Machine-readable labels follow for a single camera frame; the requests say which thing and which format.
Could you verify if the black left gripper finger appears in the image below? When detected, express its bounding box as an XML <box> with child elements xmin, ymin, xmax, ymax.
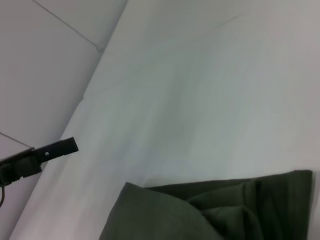
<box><xmin>33</xmin><ymin>136</ymin><xmax>80</xmax><ymax>164</ymax></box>

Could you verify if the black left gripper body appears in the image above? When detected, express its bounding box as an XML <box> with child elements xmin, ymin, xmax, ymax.
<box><xmin>0</xmin><ymin>147</ymin><xmax>43</xmax><ymax>186</ymax></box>

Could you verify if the dark green FREE t-shirt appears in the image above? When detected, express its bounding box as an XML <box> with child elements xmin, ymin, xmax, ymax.
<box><xmin>98</xmin><ymin>169</ymin><xmax>315</xmax><ymax>240</ymax></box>

